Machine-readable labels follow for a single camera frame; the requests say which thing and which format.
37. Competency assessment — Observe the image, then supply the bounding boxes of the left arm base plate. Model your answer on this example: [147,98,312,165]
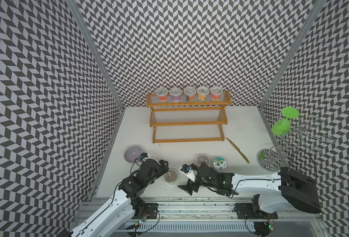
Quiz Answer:
[133,203,159,219]

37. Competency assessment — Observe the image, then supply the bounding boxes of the clear seed container front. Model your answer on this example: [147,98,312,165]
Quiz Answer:
[164,169,177,185]

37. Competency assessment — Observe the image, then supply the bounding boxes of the pink jar floral lid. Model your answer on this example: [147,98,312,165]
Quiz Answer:
[213,158,227,171]

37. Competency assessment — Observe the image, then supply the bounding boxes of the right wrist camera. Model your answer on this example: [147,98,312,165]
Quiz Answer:
[180,164,198,182]

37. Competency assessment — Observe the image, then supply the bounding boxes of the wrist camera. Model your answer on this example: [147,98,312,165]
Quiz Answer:
[140,153,149,162]
[180,164,198,182]

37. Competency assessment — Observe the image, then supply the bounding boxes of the clear seed container beige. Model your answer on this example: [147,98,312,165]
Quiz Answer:
[197,155,209,166]

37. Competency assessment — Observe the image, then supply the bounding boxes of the clear seed container red label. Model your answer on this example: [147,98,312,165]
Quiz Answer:
[155,87,168,103]

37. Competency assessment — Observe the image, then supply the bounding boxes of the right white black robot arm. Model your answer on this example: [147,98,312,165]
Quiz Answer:
[178,164,321,214]

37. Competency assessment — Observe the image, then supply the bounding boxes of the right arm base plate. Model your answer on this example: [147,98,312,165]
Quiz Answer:
[234,194,278,220]

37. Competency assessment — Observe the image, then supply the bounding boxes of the lilac stacked bowls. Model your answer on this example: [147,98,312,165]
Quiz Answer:
[124,146,143,164]

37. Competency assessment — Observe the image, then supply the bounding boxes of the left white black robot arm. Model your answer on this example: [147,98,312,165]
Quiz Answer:
[58,158,169,237]

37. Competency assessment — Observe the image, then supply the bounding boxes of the green plastic goblet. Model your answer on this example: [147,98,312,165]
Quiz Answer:
[271,107,300,136]

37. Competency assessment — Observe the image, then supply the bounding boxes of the silver wire cup rack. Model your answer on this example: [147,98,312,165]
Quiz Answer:
[257,117,337,172]

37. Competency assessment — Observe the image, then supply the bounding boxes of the orange wooden tiered shelf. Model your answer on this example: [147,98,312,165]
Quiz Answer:
[146,91,231,143]

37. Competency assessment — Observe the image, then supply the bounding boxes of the aluminium front rail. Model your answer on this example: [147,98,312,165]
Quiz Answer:
[76,197,323,223]

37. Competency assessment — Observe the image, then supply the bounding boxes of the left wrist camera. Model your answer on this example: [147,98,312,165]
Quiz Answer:
[140,153,149,162]

